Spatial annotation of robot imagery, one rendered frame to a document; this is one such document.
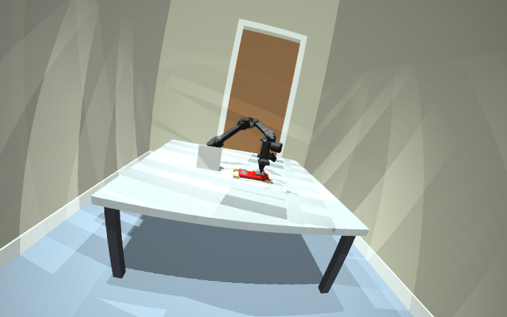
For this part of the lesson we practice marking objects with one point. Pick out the red toy car body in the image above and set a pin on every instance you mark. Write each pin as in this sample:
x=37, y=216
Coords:
x=252, y=175

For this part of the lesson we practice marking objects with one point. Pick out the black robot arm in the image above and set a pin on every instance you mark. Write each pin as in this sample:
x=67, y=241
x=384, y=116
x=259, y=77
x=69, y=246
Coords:
x=267, y=144

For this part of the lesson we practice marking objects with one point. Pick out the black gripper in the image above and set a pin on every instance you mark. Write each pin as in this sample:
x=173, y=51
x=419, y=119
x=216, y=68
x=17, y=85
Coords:
x=262, y=161

